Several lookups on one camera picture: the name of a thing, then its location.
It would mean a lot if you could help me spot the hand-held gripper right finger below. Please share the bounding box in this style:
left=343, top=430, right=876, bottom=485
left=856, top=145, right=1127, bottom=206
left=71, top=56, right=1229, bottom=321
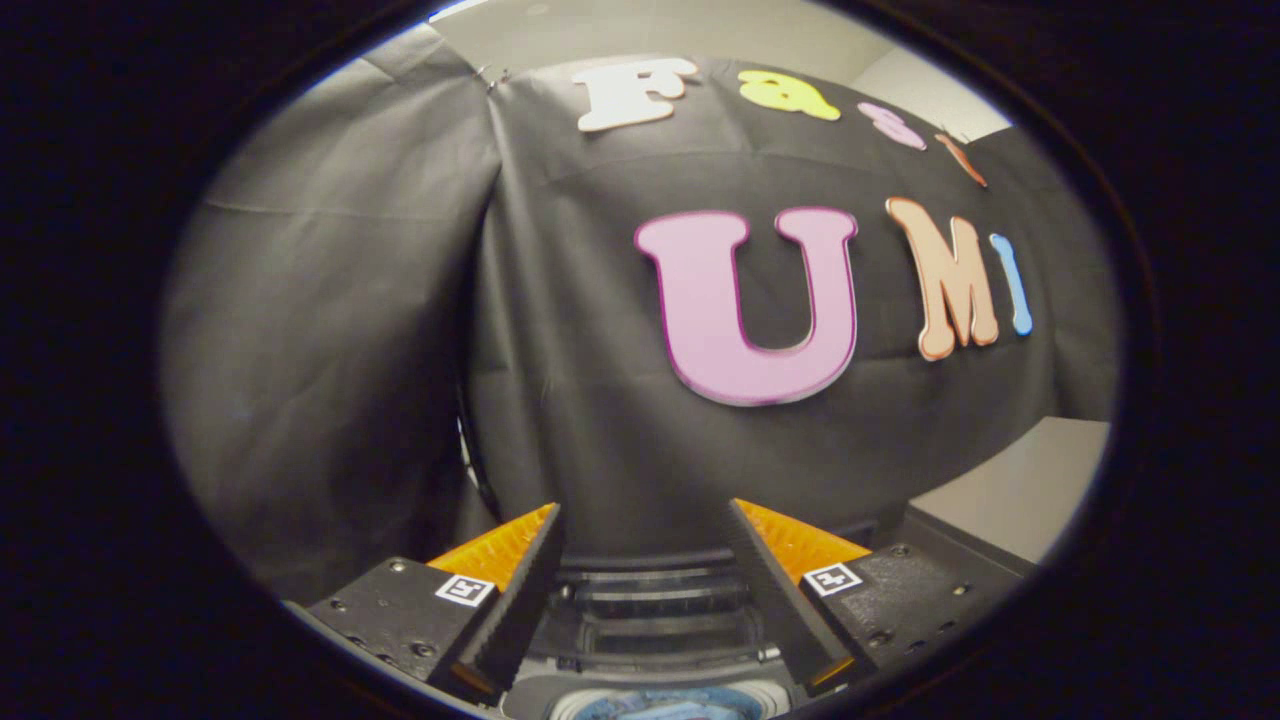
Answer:
left=727, top=498, right=993, bottom=699

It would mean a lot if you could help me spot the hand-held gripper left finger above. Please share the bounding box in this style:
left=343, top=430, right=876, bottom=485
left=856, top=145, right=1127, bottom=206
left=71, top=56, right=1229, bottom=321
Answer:
left=305, top=502, right=563, bottom=706

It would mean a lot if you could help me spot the light blue garment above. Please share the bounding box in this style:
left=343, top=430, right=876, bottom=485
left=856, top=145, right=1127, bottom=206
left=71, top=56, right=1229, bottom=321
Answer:
left=575, top=688, right=766, bottom=720

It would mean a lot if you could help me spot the beige cabinet with dark top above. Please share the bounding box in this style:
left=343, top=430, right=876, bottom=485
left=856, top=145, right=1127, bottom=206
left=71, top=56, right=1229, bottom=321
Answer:
left=880, top=415, right=1113, bottom=581

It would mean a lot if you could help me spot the black backdrop cloth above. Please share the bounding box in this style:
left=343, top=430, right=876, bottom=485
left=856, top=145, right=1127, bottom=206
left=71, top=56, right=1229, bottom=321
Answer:
left=160, top=25, right=1119, bottom=606

